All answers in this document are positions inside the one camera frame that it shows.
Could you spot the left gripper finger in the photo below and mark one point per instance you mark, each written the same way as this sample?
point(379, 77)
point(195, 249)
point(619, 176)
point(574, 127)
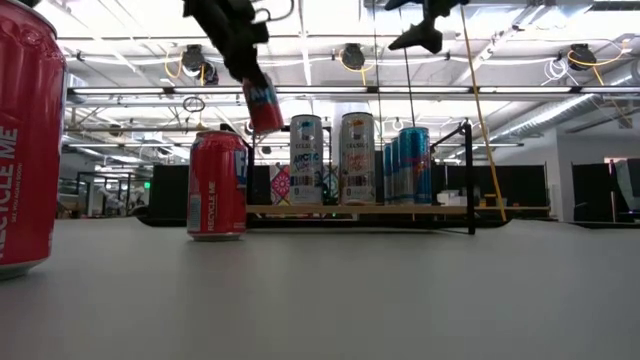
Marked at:
point(242, 65)

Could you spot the red Fanta strawberry can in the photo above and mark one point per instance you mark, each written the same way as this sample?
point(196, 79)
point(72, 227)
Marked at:
point(215, 190)
point(262, 107)
point(30, 150)

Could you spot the black-top white Celsius can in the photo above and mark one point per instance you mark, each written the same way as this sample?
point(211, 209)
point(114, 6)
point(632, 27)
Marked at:
point(306, 165)
point(357, 165)

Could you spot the small white robot arm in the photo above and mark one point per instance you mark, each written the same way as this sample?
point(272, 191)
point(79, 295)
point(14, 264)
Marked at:
point(107, 197)

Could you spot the black partition panel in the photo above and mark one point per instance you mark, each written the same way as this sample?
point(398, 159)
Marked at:
point(592, 190)
point(170, 195)
point(520, 185)

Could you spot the white boxes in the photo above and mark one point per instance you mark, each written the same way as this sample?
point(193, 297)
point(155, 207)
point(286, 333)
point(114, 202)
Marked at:
point(451, 198)

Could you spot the silver ventilation duct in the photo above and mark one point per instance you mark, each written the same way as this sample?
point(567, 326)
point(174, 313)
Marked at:
point(550, 112)

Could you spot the black metal rack frame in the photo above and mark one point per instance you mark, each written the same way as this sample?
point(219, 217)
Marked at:
point(115, 173)

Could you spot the wooden shelf with black frame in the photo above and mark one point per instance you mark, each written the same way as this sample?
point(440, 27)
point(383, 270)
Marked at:
point(400, 210)

